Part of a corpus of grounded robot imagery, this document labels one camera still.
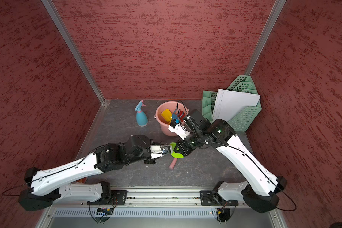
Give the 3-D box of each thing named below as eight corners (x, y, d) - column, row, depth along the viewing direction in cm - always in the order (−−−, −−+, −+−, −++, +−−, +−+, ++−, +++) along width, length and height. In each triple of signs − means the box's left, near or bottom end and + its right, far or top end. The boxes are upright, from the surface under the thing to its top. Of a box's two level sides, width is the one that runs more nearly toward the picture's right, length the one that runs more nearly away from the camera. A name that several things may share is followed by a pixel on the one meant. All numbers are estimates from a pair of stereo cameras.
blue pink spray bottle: (137, 124, 106) (132, 108, 92) (145, 116, 111) (141, 99, 97) (143, 128, 104) (138, 111, 90) (151, 119, 109) (148, 103, 95)
